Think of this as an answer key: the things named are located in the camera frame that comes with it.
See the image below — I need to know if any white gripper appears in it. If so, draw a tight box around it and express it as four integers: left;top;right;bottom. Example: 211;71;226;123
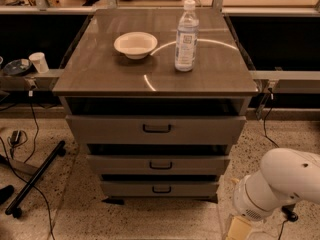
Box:
225;171;298;240

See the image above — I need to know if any white paper bowl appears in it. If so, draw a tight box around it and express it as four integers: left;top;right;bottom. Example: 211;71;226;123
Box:
114;32;158;60

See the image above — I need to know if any black power adapter right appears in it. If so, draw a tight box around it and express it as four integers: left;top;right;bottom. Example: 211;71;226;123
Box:
281;204;298;222

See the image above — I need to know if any clear plastic water bottle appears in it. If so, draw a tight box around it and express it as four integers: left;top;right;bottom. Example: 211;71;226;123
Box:
175;0;199;72

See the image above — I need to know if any black cable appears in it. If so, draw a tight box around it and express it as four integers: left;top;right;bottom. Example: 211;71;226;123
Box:
262;87;281;149
0;90;56;240

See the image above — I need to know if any black bar on wheels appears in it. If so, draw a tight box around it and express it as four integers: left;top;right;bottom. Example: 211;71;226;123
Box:
5;140;66;218

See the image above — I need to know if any black cable right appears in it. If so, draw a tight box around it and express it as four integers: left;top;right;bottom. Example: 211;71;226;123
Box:
262;87;281;149

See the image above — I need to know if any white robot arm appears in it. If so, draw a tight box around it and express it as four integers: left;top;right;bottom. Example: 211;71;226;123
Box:
232;148;320;240

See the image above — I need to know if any small black adapter left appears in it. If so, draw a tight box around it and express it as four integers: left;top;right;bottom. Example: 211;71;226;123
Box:
9;130;21;145

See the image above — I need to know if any grey drawer cabinet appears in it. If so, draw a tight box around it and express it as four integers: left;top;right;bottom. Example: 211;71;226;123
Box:
52;7;260;205

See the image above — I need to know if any black cable left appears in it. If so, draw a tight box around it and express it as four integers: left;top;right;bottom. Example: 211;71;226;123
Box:
0;90;56;240

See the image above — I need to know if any white paper cup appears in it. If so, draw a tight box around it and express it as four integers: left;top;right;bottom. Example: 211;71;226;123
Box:
29;52;49;73

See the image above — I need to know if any dark round plate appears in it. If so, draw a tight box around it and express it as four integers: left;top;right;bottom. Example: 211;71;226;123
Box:
3;59;32;76

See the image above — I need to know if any grey drawer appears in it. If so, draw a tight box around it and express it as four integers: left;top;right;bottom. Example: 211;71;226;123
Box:
101;181;219;198
87;155;229;175
66;115;246;145

